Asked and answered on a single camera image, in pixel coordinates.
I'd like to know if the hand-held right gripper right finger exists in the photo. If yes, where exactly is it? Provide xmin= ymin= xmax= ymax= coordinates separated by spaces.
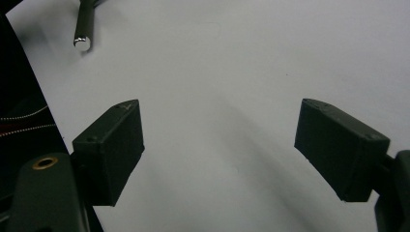
xmin=293 ymin=98 xmax=392 ymax=203

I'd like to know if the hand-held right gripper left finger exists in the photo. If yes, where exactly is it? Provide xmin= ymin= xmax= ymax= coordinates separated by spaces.
xmin=72 ymin=99 xmax=146 ymax=208

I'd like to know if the black comb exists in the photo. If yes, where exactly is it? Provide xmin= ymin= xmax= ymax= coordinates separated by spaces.
xmin=73 ymin=0 xmax=99 ymax=53

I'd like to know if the dark stitched clothing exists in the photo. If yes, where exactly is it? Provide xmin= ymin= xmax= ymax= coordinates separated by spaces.
xmin=0 ymin=13 xmax=71 ymax=207

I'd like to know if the white board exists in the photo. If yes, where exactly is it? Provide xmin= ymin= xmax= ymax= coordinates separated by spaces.
xmin=5 ymin=0 xmax=410 ymax=232

